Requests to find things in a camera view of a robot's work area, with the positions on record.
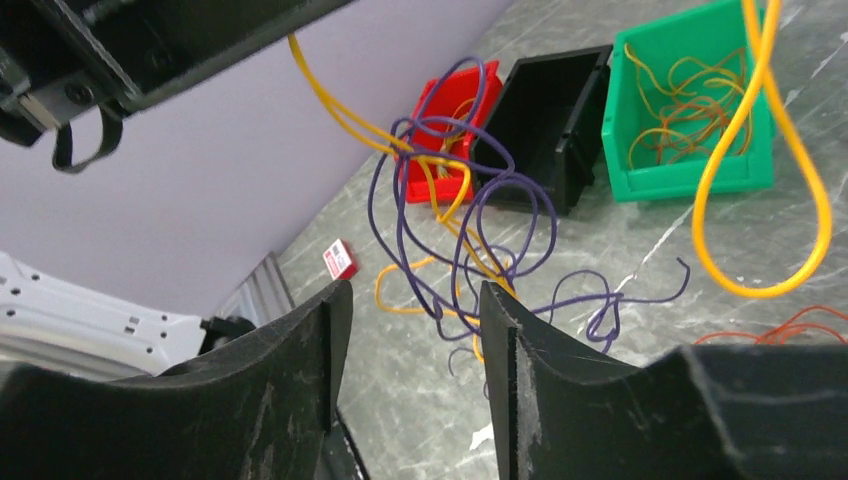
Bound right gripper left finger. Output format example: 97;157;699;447
1;281;353;479

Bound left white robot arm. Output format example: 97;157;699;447
1;1;340;381

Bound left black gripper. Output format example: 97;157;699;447
1;0;341;175

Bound black plastic bin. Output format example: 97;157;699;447
483;44;613;216

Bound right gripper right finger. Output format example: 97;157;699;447
480;283;847;479

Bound green plastic bin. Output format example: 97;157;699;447
602;1;754;202

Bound small red white box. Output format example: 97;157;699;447
322;238;359;280

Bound orange cable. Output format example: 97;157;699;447
622;42;757;171

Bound orange cables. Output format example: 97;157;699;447
692;304;848;347

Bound red plastic bin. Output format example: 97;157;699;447
397;59;503;205

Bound purple cables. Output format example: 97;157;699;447
365;55;693;399

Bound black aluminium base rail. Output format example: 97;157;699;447
217;252;295;327

